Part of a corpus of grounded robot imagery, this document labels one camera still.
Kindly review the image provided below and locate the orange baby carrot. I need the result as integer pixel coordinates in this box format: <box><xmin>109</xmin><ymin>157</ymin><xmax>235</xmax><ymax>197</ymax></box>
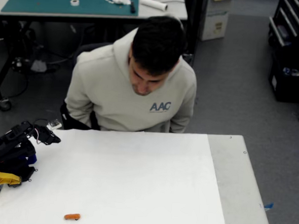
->
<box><xmin>64</xmin><ymin>212</ymin><xmax>82</xmax><ymax>221</ymax></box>

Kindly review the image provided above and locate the yellow bar clamp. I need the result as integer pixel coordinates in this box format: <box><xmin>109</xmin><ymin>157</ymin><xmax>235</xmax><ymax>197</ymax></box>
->
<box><xmin>0</xmin><ymin>171</ymin><xmax>23</xmax><ymax>189</ymax></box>

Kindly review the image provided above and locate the white crumpled cloth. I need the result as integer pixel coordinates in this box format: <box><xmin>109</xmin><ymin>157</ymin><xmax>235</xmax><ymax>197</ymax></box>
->
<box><xmin>29</xmin><ymin>59</ymin><xmax>48</xmax><ymax>73</ymax></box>

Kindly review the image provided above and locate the large white paper sheet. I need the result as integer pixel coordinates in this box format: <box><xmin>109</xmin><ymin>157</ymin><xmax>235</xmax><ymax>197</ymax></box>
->
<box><xmin>0</xmin><ymin>122</ymin><xmax>235</xmax><ymax>224</ymax></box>

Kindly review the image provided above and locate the man in beige hoodie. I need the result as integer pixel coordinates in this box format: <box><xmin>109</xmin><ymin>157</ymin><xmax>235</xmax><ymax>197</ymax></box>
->
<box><xmin>59</xmin><ymin>10</ymin><xmax>201</xmax><ymax>138</ymax></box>

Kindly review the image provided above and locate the white paper roll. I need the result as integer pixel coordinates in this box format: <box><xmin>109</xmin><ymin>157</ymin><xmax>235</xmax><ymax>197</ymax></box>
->
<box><xmin>139</xmin><ymin>0</ymin><xmax>170</xmax><ymax>12</ymax></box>

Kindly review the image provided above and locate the grey workbench with black legs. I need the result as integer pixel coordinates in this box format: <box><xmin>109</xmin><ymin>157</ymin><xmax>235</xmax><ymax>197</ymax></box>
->
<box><xmin>0</xmin><ymin>0</ymin><xmax>190</xmax><ymax>123</ymax></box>

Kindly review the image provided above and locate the white cardboard box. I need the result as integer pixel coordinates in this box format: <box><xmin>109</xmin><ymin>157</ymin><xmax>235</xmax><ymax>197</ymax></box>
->
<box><xmin>198</xmin><ymin>0</ymin><xmax>238</xmax><ymax>44</ymax></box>

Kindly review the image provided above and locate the black storage bin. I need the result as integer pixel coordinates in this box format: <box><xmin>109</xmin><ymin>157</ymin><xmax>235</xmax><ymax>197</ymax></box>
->
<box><xmin>266</xmin><ymin>52</ymin><xmax>299</xmax><ymax>104</ymax></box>

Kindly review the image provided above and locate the black tool cabinet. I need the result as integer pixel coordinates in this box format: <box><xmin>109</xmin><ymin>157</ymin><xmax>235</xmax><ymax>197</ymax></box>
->
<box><xmin>267</xmin><ymin>0</ymin><xmax>299</xmax><ymax>49</ymax></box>

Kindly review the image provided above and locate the red and white wire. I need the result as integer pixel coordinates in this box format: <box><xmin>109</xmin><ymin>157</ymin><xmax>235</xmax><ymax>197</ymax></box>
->
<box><xmin>34</xmin><ymin>128</ymin><xmax>43</xmax><ymax>145</ymax></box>

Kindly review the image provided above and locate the thin black camera cable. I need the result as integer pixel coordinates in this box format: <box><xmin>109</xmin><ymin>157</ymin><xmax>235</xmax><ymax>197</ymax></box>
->
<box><xmin>33</xmin><ymin>118</ymin><xmax>51</xmax><ymax>127</ymax></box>

